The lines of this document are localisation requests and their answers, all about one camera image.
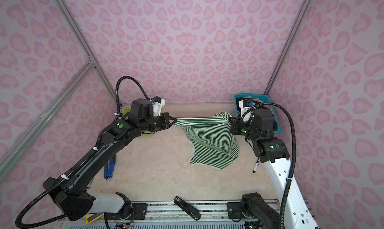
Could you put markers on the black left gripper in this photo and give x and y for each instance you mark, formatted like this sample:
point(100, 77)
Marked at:
point(166, 119)

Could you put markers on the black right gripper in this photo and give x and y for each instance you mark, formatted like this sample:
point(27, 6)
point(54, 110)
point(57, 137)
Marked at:
point(234, 124)

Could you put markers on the lime green shorts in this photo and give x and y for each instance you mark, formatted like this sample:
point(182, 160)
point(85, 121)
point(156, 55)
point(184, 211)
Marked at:
point(125, 111)

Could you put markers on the green white striped shirt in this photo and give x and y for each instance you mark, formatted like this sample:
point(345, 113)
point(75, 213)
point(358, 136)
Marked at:
point(213, 144)

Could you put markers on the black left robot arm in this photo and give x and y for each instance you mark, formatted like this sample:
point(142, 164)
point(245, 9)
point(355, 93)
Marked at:
point(72, 196)

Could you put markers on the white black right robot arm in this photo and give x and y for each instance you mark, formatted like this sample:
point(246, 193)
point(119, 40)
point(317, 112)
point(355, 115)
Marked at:
point(280, 165)

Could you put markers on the teal plastic laundry basket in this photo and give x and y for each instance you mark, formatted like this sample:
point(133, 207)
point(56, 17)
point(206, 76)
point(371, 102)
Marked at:
point(277, 128)

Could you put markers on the white marker pen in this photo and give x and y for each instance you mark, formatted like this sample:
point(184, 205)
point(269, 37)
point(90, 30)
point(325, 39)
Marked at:
point(256, 166)

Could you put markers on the blue stapler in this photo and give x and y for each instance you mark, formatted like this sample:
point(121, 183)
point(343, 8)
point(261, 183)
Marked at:
point(109, 168)

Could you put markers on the black stapler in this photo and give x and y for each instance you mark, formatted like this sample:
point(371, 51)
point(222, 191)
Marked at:
point(188, 208)

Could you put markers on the yellow calculator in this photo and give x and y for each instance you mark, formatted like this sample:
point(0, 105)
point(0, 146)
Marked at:
point(90, 218)

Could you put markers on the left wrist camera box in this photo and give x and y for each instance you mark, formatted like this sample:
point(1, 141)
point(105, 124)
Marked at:
point(147, 108)

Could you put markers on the aluminium frame corner post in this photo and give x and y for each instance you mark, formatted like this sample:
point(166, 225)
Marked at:
point(54, 101)

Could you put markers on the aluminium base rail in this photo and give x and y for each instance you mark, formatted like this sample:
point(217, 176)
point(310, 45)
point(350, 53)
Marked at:
point(167, 215)

